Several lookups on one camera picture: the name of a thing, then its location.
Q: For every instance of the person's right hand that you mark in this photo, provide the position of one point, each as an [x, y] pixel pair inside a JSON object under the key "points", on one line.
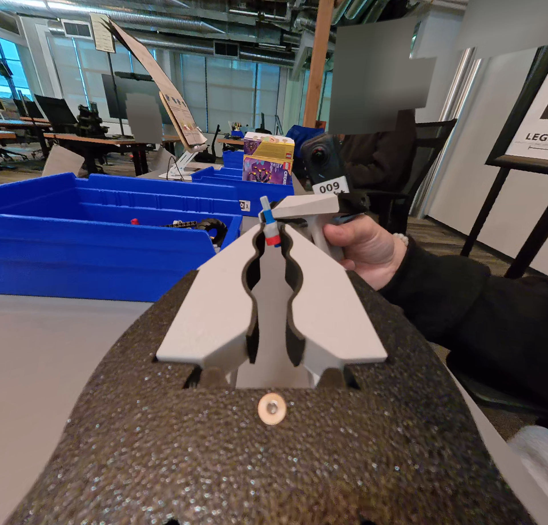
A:
{"points": [[372, 251]]}

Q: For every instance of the wooden display board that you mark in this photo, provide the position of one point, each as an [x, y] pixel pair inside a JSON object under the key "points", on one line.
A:
{"points": [[162, 84]]}

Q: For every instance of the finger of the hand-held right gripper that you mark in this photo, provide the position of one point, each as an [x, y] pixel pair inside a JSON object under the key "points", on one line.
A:
{"points": [[308, 206]]}

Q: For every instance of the white paper sign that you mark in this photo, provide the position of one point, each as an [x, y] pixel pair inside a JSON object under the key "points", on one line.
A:
{"points": [[102, 33]]}

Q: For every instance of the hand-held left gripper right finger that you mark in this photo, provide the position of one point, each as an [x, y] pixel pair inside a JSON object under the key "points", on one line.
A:
{"points": [[338, 319]]}

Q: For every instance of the silver ventilation duct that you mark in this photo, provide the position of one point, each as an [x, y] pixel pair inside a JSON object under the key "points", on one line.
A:
{"points": [[107, 7]]}

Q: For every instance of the small Lego Technic assembly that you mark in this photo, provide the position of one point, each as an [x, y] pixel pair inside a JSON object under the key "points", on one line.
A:
{"points": [[269, 217]]}

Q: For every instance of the black mesh office chair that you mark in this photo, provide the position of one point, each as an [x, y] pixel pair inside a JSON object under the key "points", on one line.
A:
{"points": [[432, 157]]}

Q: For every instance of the black easel stand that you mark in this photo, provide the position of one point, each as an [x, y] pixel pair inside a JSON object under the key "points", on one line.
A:
{"points": [[492, 204]]}

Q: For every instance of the white board stand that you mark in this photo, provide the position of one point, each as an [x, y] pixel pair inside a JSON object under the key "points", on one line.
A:
{"points": [[184, 163]]}

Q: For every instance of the blue plastic storage bin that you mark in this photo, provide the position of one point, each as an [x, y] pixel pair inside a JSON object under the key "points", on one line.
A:
{"points": [[85, 259], [214, 178]]}

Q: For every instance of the pile of loose lego pieces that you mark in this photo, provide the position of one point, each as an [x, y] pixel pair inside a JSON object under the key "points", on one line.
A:
{"points": [[180, 224]]}

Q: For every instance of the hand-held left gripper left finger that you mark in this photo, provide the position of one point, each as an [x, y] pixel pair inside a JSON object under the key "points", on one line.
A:
{"points": [[205, 319]]}

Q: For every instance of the wooden post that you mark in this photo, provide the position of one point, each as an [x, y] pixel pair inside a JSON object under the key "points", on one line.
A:
{"points": [[321, 54]]}

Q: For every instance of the yellow lego box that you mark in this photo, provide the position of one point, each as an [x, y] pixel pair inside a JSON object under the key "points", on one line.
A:
{"points": [[267, 146]]}

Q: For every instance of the black wall screen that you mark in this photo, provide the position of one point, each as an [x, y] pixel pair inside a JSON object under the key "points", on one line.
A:
{"points": [[115, 93]]}

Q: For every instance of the silver vertical duct pipes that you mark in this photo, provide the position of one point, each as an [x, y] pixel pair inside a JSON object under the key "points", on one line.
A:
{"points": [[454, 105]]}

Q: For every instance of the black lego tyre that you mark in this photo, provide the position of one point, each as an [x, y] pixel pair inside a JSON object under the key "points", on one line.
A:
{"points": [[212, 230]]}

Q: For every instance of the black framed sign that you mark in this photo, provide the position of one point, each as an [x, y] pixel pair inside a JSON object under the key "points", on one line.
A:
{"points": [[533, 123]]}

